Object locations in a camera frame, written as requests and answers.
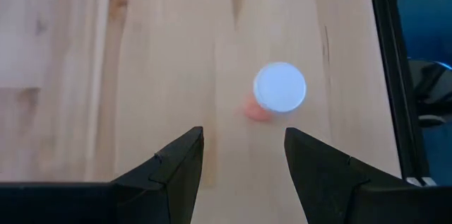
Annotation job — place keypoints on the red medicine bottle white cap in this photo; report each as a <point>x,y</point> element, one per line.
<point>279,86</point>

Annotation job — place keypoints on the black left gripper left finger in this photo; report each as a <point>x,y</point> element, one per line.
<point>169,188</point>

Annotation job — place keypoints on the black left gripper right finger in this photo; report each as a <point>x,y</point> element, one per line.
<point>335,188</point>

